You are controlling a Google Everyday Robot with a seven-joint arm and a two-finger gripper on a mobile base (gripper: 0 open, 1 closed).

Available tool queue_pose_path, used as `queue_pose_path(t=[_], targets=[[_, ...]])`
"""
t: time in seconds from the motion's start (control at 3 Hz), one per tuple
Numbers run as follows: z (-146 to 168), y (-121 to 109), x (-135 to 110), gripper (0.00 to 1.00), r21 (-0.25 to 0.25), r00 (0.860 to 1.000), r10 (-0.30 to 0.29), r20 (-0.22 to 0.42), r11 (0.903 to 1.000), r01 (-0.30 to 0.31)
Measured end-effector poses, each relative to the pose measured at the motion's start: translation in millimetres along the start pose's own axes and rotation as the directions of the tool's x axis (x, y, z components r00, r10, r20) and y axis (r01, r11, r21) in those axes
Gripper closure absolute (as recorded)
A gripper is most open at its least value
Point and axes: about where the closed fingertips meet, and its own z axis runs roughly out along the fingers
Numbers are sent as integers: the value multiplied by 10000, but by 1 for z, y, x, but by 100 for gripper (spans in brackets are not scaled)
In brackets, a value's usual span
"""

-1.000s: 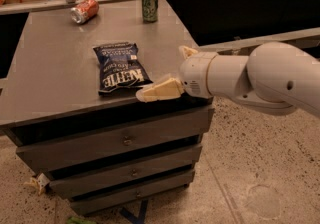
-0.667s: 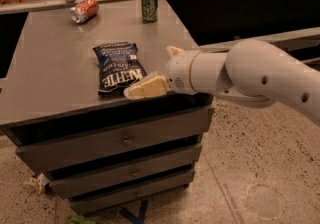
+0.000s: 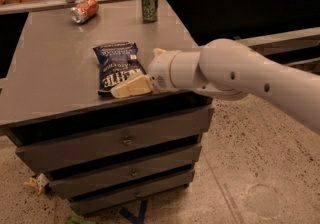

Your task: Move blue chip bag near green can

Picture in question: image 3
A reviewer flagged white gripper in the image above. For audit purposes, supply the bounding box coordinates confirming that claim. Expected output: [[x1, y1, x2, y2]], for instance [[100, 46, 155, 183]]
[[111, 48, 209, 98]]

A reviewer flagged blue Kettle chip bag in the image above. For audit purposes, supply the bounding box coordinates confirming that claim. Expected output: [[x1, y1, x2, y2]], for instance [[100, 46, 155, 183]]
[[93, 42, 145, 95]]

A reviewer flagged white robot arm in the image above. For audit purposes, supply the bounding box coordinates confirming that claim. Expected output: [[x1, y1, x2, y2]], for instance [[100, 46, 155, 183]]
[[111, 39, 320, 134]]

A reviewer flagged green soda can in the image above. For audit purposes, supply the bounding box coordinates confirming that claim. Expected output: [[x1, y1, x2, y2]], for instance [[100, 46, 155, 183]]
[[141, 0, 158, 22]]

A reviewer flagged orange soda can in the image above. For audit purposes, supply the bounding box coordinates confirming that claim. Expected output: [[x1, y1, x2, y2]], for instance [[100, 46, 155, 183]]
[[70, 0, 99, 24]]

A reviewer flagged top grey drawer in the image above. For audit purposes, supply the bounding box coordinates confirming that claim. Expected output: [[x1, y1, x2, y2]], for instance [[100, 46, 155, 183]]
[[16, 106, 213, 173]]

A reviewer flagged grey drawer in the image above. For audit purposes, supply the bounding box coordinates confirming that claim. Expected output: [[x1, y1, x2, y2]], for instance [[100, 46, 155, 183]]
[[16, 106, 213, 173], [50, 143, 201, 199], [70, 169, 194, 215]]

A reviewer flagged grey drawer cabinet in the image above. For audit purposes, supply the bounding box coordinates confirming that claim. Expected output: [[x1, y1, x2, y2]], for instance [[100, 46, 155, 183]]
[[0, 0, 212, 204]]

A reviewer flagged bottom grey drawer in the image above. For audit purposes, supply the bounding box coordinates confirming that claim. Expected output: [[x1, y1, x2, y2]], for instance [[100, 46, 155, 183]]
[[70, 169, 194, 215]]

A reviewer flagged middle grey drawer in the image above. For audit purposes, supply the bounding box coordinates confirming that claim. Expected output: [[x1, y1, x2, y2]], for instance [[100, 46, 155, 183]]
[[50, 143, 201, 199]]

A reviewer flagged blue tape floor marker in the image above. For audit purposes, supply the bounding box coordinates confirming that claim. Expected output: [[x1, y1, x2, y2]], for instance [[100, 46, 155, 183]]
[[119, 200, 148, 224]]

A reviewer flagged crumpled paper scrap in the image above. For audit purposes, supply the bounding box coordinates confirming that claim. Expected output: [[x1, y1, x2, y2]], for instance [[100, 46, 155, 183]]
[[24, 173, 49, 195]]

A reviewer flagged green object on floor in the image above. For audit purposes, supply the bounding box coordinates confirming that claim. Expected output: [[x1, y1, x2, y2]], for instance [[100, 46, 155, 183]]
[[65, 216, 97, 224]]

